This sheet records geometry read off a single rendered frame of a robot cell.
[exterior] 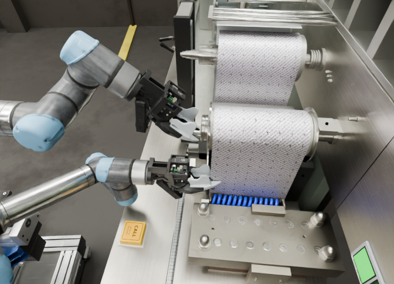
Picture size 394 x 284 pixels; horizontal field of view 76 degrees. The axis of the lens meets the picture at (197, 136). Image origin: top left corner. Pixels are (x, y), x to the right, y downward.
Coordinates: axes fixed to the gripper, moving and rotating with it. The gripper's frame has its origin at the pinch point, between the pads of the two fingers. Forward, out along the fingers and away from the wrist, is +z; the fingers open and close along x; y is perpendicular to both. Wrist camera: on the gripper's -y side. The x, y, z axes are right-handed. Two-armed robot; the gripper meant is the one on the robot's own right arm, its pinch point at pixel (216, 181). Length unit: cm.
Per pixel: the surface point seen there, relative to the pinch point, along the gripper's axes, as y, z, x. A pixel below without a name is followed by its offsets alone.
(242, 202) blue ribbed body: -6.1, 8.4, -2.8
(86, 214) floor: -109, -91, 39
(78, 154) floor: -109, -121, 94
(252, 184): 0.2, 10.6, -0.3
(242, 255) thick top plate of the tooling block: -6.0, 7.8, -18.3
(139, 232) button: -16.6, -23.5, -10.1
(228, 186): -1.6, 3.9, -0.2
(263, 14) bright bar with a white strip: 36, 10, 34
